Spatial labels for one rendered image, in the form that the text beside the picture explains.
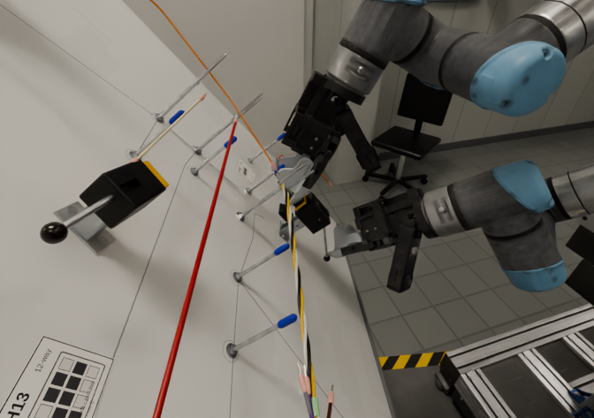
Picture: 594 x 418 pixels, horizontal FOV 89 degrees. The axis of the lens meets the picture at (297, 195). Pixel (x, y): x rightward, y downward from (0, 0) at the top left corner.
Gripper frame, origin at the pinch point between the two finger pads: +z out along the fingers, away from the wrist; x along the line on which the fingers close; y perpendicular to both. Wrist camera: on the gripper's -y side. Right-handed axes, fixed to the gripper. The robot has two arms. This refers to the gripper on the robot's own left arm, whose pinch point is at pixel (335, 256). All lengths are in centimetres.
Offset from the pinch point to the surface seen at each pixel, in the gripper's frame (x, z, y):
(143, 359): 41.0, -7.1, -5.1
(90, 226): 43.8, -6.7, 5.9
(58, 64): 44, 1, 27
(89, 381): 45.0, -8.1, -5.1
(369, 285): -117, 58, -18
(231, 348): 32.0, -5.8, -7.2
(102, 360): 44.0, -7.6, -4.2
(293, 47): -110, 58, 153
